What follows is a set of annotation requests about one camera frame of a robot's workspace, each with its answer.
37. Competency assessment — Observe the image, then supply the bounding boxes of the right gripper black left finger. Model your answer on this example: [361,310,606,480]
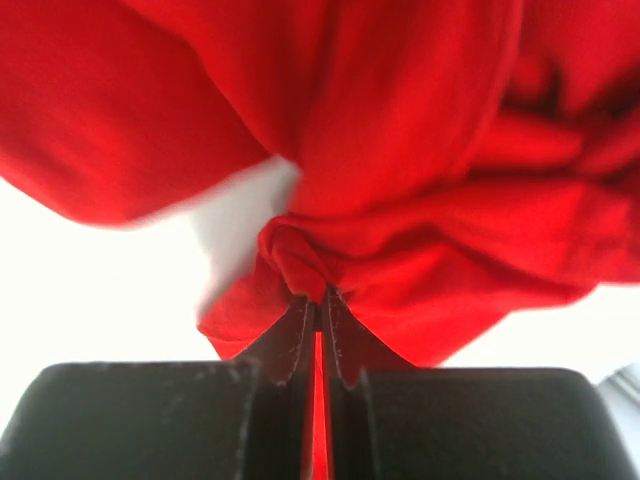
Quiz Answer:
[10,297,316,479]

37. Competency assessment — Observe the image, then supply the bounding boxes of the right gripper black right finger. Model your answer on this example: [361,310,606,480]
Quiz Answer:
[321,289,638,480]

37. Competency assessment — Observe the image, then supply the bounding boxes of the red t-shirt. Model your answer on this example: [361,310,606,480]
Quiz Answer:
[0,0,640,480]

